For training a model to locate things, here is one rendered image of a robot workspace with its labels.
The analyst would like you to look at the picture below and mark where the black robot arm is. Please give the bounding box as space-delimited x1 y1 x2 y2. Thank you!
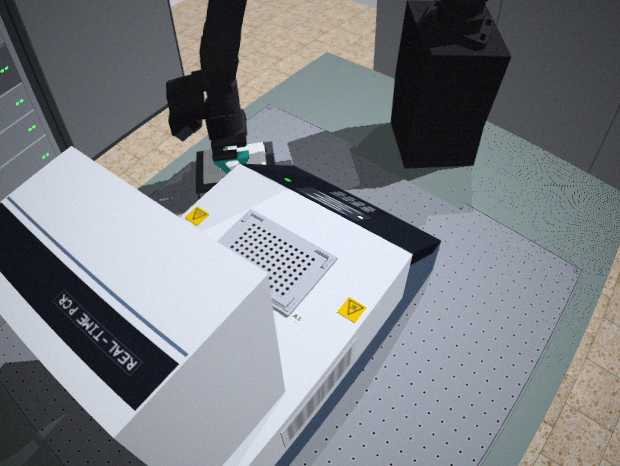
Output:
166 0 495 142

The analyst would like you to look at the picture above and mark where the white well pcr plate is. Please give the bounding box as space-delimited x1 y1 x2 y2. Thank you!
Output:
203 142 266 184

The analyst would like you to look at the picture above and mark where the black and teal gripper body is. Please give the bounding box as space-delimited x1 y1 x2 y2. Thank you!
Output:
210 103 247 162

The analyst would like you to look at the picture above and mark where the grey lab instrument housing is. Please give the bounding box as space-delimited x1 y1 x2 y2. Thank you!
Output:
0 146 441 466

